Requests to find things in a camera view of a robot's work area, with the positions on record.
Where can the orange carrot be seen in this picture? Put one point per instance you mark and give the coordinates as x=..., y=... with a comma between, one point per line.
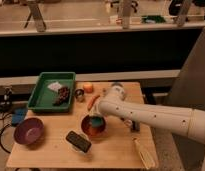
x=92, y=101

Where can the orange round fruit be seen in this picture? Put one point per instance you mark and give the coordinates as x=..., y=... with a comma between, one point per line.
x=88, y=87

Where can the green plastic tray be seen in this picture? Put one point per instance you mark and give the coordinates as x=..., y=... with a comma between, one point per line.
x=42, y=98

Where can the red bowl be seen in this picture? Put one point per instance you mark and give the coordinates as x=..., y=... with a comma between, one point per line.
x=88, y=129

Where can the black rectangular block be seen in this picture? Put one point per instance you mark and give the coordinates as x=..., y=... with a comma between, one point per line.
x=78, y=141

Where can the white cloth in tray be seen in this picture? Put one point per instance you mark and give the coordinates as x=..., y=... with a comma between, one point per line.
x=55, y=86

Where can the teal sponge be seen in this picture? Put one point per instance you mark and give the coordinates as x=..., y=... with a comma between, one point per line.
x=96, y=121

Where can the yellow corn cob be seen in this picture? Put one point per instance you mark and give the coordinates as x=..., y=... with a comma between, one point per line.
x=145, y=155

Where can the brown grape bunch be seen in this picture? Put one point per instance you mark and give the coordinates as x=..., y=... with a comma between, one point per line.
x=63, y=95

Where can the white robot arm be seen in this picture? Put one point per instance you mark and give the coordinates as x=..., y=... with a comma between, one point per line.
x=186, y=122

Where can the purple bowl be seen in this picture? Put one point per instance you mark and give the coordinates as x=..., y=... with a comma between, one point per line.
x=28, y=131

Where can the blue box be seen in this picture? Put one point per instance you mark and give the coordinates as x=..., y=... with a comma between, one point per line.
x=18, y=116

